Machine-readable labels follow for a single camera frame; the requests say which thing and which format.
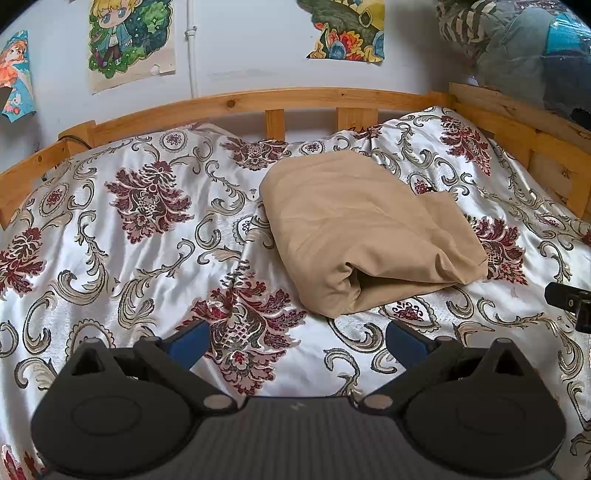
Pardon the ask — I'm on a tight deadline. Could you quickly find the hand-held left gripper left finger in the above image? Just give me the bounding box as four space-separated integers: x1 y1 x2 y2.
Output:
69 320 239 411

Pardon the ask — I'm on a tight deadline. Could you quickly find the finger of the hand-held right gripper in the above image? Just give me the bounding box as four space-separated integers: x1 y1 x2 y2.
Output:
545 282 591 312

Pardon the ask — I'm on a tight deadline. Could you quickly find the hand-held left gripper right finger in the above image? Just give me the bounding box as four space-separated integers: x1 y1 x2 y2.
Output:
360 320 529 411

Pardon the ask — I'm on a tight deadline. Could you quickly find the tan hooded jacket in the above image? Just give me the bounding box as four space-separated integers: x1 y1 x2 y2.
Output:
259 150 490 319

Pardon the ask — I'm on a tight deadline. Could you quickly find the plastic bag of clothes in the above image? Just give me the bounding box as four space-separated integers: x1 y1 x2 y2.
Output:
436 0 591 123

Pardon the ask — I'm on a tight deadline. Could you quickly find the white floral bedspread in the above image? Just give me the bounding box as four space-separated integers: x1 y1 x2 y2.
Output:
0 106 591 480

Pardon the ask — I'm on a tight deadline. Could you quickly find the blond cartoon figure poster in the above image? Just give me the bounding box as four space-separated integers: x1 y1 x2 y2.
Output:
89 0 177 95

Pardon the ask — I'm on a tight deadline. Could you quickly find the curled cartoon girl poster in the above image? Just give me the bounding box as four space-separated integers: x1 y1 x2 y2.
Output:
0 30 38 123

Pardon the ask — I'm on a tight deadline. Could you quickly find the wooden bed frame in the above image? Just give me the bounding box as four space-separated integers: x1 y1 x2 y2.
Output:
0 82 591 232

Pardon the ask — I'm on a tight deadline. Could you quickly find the white wall pipe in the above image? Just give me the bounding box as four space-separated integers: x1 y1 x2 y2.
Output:
185 0 199 100

